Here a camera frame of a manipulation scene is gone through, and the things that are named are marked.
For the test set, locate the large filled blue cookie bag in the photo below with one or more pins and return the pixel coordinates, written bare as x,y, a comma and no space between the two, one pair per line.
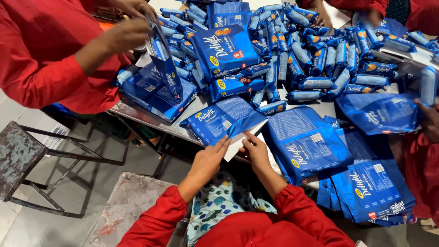
224,51

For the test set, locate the pile of small cookie packets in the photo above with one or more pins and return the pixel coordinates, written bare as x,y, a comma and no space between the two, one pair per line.
308,58

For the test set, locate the worn metal stool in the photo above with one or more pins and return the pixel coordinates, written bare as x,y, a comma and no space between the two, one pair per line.
20,154

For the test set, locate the white cardboard insert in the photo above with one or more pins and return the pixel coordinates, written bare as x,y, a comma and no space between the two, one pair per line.
240,142

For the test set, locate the dark metal table frame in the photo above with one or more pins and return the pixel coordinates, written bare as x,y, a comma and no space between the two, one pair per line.
164,147

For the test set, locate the crumpled empty blue bag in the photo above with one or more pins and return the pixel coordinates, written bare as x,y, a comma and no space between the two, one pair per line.
377,113

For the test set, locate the open blue cookie bag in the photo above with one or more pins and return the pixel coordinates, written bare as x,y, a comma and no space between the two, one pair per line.
166,65

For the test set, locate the stack of flat blue bags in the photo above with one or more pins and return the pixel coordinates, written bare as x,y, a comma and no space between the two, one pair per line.
157,97

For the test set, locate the flat blue cookie bag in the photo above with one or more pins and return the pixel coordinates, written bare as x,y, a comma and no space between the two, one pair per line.
305,144

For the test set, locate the white paper sheet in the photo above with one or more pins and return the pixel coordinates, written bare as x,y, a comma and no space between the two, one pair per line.
338,15

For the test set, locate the person's right hand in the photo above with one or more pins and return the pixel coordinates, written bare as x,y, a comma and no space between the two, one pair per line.
259,156

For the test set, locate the person's left hand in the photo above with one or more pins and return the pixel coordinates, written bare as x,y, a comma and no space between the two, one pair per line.
205,166

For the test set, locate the person's red top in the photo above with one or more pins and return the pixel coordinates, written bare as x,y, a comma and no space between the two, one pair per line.
274,230

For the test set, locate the person's floral scarf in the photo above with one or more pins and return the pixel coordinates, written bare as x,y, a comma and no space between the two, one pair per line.
219,205

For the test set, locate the scratched metal stool seat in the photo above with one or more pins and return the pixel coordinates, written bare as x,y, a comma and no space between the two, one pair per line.
133,202

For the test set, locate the tall stack of flat bags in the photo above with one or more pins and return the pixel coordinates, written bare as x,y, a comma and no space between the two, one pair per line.
370,188

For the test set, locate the white printed carton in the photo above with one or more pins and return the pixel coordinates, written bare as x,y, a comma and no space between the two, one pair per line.
51,132

